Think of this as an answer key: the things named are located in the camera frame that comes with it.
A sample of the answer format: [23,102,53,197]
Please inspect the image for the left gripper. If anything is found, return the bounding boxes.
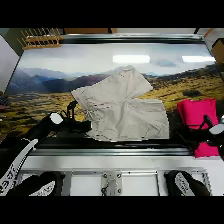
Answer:
[66,119,93,135]

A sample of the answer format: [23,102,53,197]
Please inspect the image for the beige pants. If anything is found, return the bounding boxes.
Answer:
[70,65,171,142]

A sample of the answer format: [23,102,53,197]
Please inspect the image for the wooden rack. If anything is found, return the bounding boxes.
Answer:
[20,28,64,50]

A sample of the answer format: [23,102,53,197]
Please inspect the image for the red garment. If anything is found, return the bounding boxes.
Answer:
[176,97,221,159]

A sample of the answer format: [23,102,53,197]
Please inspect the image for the silver frame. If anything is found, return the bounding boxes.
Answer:
[14,146,224,197]

